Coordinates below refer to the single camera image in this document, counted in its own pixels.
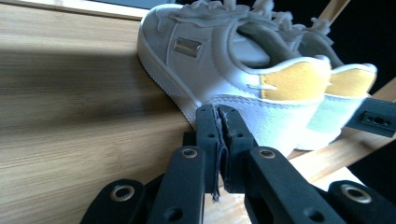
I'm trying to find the three-tier wooden shoe rack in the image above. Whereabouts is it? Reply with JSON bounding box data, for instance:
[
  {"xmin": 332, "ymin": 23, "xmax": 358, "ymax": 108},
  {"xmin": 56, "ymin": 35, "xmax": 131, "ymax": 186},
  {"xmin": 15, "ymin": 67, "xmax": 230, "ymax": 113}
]
[{"xmin": 0, "ymin": 0, "xmax": 396, "ymax": 224}]

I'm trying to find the white sneaker with yellow heel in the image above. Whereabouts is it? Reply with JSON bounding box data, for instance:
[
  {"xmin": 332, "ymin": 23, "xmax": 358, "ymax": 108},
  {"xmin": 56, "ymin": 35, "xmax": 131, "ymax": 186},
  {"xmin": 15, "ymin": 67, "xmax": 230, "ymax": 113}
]
[
  {"xmin": 136, "ymin": 0, "xmax": 332, "ymax": 157},
  {"xmin": 293, "ymin": 17, "xmax": 378, "ymax": 152}
]

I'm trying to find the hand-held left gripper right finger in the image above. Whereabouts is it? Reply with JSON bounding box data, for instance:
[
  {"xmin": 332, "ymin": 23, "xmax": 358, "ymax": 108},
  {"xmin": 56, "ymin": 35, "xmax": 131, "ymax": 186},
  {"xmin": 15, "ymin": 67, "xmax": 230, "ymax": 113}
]
[{"xmin": 218, "ymin": 105, "xmax": 260, "ymax": 194}]

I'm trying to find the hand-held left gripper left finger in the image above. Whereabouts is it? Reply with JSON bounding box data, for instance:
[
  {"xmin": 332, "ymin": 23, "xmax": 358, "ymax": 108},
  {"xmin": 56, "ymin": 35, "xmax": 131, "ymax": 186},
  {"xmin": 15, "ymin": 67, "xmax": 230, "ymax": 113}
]
[{"xmin": 182, "ymin": 104, "xmax": 228, "ymax": 203}]

